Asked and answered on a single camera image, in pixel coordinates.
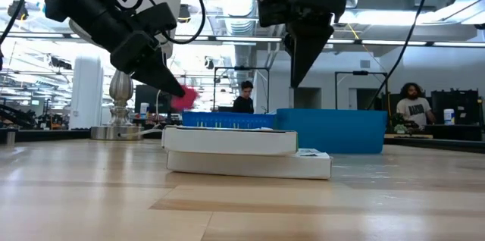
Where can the black cabinet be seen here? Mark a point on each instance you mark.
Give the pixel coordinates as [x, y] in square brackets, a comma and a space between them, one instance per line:
[458, 108]

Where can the person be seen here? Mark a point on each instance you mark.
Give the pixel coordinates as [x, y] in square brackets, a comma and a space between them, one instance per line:
[243, 102]
[415, 110]

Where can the small blue plastic bin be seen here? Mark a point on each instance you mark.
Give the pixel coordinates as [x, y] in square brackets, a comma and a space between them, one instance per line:
[227, 119]

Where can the black computer monitor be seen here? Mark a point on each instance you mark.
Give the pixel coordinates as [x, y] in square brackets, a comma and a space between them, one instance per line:
[151, 99]

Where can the large teal plastic bin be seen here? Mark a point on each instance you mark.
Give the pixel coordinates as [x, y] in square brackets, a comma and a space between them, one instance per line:
[333, 131]

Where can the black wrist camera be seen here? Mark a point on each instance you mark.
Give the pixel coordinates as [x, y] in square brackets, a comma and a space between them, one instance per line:
[273, 10]
[157, 17]

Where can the white labelled box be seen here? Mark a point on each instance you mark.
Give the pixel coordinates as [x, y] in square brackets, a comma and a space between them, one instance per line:
[227, 142]

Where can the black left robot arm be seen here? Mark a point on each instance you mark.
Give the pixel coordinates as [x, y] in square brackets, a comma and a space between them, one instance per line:
[76, 2]

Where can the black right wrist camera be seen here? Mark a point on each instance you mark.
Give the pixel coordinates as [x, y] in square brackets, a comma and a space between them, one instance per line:
[273, 10]

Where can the black aluminium table frame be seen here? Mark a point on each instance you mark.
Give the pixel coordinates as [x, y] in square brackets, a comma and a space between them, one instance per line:
[45, 135]

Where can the small pink item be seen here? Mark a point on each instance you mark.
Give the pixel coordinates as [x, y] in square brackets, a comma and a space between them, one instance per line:
[185, 101]

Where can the white shade table lamp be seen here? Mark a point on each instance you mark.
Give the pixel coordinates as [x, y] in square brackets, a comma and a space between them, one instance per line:
[120, 89]

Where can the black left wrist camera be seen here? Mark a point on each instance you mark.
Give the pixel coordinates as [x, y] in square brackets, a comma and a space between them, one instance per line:
[157, 17]

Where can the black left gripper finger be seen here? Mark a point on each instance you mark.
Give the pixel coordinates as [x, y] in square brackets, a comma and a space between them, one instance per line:
[163, 78]

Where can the white canister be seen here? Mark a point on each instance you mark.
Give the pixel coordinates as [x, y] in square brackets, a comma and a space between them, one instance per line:
[449, 116]
[144, 110]

